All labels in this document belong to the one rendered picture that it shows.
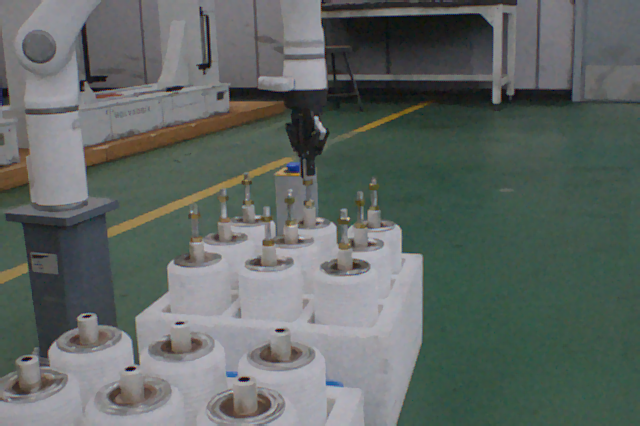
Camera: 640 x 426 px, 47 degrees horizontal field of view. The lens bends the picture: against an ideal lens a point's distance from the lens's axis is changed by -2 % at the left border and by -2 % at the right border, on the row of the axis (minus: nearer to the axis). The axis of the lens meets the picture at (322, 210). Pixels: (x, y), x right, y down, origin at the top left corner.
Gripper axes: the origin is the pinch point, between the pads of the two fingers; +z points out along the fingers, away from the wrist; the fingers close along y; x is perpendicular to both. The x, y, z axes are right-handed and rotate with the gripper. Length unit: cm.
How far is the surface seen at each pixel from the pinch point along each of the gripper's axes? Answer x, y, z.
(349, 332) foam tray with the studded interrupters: 10.8, -32.1, 17.5
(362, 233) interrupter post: -0.4, -17.8, 8.1
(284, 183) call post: -3.0, 16.0, 6.0
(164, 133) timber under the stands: -56, 273, 29
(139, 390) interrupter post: 45, -50, 10
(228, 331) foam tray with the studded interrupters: 24.3, -20.1, 18.7
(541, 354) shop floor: -35, -25, 35
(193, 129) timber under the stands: -79, 291, 31
